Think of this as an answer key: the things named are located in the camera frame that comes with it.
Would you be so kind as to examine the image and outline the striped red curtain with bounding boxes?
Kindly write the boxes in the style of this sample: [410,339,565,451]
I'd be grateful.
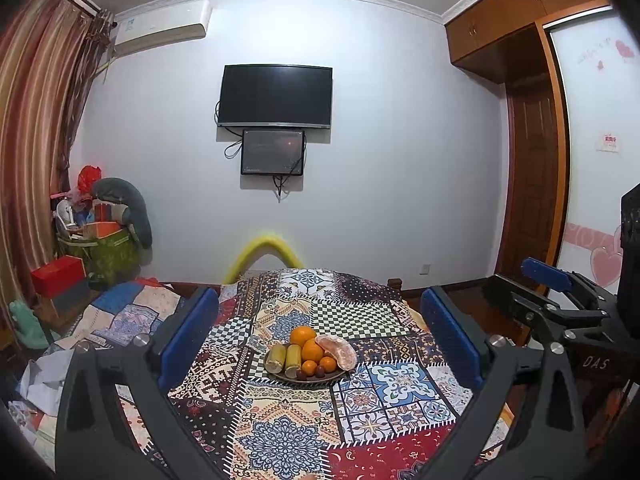
[0,0,118,341]

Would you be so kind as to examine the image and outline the black cable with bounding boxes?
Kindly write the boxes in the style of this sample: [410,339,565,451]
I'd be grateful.
[271,174,292,204]
[224,127,246,159]

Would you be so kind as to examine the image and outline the wooden overhead cabinet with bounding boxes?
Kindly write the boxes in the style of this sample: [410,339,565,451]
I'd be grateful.
[444,0,613,86]

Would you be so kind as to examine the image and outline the grey purple plate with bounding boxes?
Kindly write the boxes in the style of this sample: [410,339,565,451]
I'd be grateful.
[263,342,357,386]

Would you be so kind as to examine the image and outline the white sliding wardrobe door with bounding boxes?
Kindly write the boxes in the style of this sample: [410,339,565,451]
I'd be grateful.
[545,5,640,301]

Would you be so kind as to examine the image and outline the small black wall monitor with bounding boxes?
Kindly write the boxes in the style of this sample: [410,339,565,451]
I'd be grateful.
[241,129,307,177]

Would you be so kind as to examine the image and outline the peeled pomelo piece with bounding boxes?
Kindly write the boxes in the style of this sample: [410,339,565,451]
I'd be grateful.
[315,335,357,372]

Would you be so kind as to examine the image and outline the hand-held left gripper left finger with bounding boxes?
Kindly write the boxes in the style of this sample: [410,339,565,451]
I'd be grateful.
[55,287,221,480]

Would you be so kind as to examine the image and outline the orange cardboard box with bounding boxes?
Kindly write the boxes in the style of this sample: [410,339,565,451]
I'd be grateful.
[80,220,123,239]

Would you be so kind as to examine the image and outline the grey pillow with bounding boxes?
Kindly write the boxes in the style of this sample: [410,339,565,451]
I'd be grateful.
[92,177,153,249]

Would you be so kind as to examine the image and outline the white crumpled cloth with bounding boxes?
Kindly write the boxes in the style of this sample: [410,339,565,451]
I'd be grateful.
[19,347,76,416]

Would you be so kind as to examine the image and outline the black wall television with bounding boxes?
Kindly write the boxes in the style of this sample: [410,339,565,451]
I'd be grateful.
[218,64,334,130]

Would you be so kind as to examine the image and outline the yellow foam hoop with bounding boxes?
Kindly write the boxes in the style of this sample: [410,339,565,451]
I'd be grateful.
[222,234,303,286]

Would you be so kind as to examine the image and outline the white plastic item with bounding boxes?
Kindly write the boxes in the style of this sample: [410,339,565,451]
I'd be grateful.
[54,200,77,235]

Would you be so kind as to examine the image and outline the red plastic bag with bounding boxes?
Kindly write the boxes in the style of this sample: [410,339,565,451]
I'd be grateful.
[76,165,103,196]

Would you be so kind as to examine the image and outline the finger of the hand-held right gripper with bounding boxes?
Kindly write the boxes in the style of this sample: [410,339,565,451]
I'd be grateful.
[521,257,618,311]
[489,274,608,343]

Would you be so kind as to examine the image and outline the medium orange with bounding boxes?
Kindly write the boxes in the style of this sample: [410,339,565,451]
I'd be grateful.
[289,326,317,348]

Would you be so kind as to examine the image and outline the red box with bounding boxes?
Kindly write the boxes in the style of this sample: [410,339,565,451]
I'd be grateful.
[31,255,87,298]

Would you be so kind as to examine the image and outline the large orange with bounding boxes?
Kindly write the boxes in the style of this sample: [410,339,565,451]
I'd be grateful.
[301,338,326,363]

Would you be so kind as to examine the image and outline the orange bed sheet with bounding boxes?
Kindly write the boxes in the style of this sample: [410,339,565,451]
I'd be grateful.
[397,300,431,333]

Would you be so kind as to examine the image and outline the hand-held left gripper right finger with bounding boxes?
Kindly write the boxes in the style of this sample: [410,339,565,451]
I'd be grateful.
[415,285,588,480]

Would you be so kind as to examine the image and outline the white air conditioner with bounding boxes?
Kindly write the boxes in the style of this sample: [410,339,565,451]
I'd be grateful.
[112,1,213,57]

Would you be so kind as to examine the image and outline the green fabric storage bag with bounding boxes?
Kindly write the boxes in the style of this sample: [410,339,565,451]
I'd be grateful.
[56,227,141,291]

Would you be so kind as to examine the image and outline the brown wooden door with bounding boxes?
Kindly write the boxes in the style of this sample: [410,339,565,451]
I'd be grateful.
[500,75,563,288]

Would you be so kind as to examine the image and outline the patchwork printed blanket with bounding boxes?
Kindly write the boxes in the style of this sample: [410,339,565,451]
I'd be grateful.
[10,267,516,480]

